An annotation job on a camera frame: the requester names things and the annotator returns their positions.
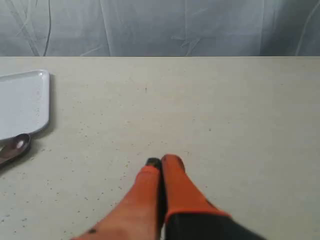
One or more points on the white rectangular plastic tray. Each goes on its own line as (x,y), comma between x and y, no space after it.
(24,103)

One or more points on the white fabric backdrop curtain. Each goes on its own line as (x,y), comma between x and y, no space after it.
(123,28)

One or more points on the dark brown wooden spoon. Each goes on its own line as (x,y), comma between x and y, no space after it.
(15,148)

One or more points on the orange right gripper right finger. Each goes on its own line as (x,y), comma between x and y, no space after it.
(190,216)

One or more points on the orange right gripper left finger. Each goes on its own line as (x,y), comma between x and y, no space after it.
(138,215)

